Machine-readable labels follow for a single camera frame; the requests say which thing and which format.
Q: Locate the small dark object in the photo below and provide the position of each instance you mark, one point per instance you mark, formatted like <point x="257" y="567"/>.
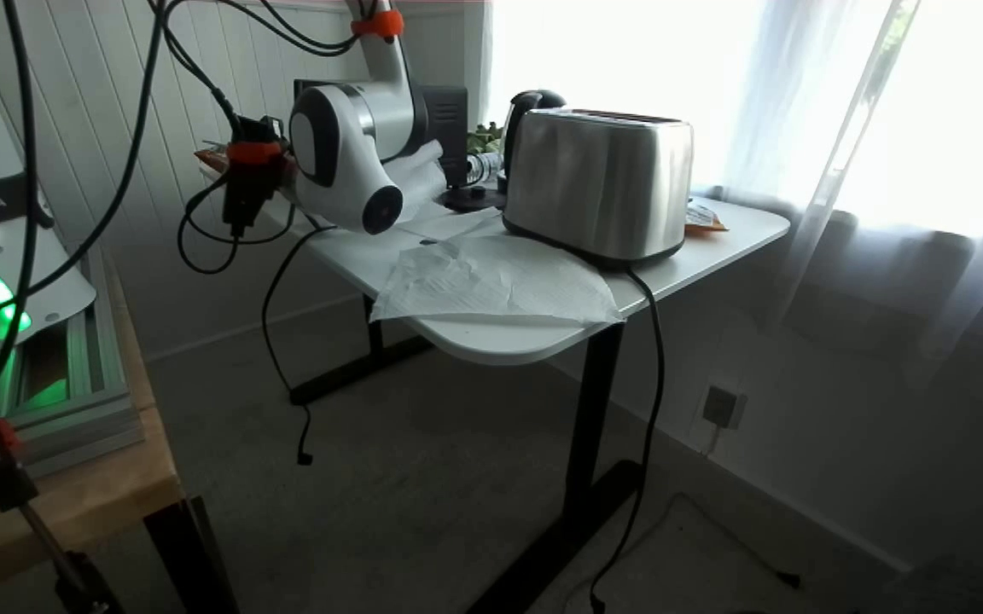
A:
<point x="471" y="201"/>

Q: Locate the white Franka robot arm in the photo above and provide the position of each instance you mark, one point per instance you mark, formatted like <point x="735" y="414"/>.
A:
<point x="343" y="147"/>

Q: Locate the white crumpled cloth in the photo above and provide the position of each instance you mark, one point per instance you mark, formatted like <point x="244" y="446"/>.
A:
<point x="494" y="286"/>

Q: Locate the white desk black legs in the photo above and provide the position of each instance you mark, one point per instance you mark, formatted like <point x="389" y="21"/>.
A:
<point x="513" y="343"/>

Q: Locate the white paper sheet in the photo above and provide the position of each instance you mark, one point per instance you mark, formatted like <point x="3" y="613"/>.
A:
<point x="424" y="222"/>

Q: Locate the silver toaster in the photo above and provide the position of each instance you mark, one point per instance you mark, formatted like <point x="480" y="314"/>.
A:
<point x="598" y="183"/>

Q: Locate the black kettle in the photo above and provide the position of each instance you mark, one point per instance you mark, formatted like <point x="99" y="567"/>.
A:
<point x="529" y="103"/>

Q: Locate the orange snack packet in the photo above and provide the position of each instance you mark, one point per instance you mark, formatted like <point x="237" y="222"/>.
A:
<point x="703" y="221"/>

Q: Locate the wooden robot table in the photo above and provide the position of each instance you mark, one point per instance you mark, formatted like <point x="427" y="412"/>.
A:
<point x="82" y="498"/>

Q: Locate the white sheer curtain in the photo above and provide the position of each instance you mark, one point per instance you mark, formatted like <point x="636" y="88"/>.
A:
<point x="921" y="147"/>

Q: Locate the wall socket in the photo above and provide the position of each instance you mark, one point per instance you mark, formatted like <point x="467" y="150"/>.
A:
<point x="720" y="407"/>

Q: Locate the aluminium mounting frame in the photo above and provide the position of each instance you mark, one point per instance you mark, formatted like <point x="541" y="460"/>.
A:
<point x="68" y="386"/>

